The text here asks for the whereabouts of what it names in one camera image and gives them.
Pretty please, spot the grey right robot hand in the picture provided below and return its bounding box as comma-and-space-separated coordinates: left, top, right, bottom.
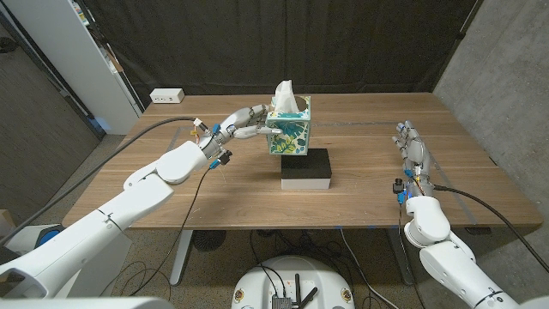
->
390, 119, 435, 199

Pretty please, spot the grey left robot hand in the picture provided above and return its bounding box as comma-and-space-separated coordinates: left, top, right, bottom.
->
197, 104, 284, 160

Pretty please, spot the white tissue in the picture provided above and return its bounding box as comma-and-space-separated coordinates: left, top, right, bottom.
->
272, 79, 300, 113

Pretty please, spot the teal leaf print tissue box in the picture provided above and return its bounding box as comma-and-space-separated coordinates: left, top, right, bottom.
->
265, 95, 312, 156

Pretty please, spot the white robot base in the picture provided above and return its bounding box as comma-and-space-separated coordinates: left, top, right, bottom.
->
230, 255, 356, 309

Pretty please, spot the black box with white base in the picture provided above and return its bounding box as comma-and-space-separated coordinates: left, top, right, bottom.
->
281, 148, 333, 191

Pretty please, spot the cardboard box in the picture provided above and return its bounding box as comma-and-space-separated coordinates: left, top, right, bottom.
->
0, 209, 17, 246

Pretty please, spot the white power strip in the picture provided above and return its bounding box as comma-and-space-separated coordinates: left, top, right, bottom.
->
149, 88, 186, 105

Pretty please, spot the black backdrop curtain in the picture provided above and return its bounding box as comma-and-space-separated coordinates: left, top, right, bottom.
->
83, 0, 480, 108

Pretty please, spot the grey table leg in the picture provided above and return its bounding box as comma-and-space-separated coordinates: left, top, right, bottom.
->
385, 227, 416, 287

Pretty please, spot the round black floor disc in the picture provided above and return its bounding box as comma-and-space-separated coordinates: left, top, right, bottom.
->
191, 230, 227, 252

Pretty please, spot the black backdrop stand pole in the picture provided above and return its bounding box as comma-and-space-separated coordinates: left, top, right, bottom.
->
431, 0, 488, 94

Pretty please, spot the white table leg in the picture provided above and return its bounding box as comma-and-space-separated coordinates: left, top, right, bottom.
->
169, 229, 195, 287

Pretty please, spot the white cabinet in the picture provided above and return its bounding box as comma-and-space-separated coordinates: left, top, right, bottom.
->
2, 0, 145, 136

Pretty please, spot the black device with antennas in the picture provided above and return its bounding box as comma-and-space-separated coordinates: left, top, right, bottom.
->
271, 273, 319, 309

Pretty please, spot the white platform with blue pads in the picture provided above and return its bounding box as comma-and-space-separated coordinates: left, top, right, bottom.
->
6, 223, 65, 254

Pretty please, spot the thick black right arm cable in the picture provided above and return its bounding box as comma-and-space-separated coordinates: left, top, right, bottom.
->
432, 184, 549, 274

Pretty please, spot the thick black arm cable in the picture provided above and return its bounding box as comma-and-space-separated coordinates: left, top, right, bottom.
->
0, 116, 209, 248
432, 184, 549, 274

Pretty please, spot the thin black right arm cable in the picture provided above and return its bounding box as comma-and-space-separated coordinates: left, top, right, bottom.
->
397, 201, 428, 309

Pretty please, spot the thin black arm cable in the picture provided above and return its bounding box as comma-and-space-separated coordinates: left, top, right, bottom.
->
127, 167, 213, 298
397, 201, 428, 309

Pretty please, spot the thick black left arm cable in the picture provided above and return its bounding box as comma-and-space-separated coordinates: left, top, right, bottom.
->
0, 116, 209, 248

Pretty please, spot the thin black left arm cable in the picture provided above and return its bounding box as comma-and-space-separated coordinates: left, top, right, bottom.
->
127, 167, 213, 298

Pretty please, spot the white floor cable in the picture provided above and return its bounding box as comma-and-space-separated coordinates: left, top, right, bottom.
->
339, 227, 401, 309

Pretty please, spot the round black wall object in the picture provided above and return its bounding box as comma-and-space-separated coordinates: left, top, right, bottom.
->
0, 36, 18, 55

